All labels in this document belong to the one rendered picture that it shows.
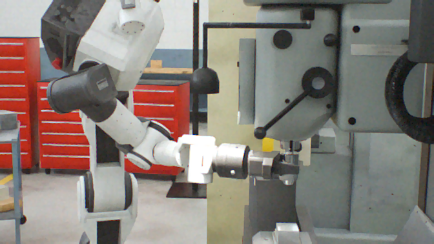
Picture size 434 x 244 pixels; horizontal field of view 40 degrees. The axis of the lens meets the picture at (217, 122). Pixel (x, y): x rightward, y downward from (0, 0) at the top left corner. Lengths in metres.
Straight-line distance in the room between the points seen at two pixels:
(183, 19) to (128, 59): 8.90
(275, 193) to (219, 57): 1.48
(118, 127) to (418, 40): 0.87
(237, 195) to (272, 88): 1.98
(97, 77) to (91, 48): 0.10
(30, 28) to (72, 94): 9.59
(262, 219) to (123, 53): 0.66
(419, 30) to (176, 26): 9.50
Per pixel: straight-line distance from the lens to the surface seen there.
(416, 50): 1.15
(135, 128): 1.71
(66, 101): 1.62
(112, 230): 2.16
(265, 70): 1.39
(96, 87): 1.58
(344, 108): 1.38
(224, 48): 3.19
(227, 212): 3.35
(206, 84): 1.42
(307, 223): 2.04
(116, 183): 2.04
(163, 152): 1.68
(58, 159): 6.54
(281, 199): 1.84
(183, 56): 10.54
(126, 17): 1.59
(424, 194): 1.69
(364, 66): 1.37
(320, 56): 1.38
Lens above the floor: 1.57
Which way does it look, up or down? 9 degrees down
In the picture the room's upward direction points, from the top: 1 degrees clockwise
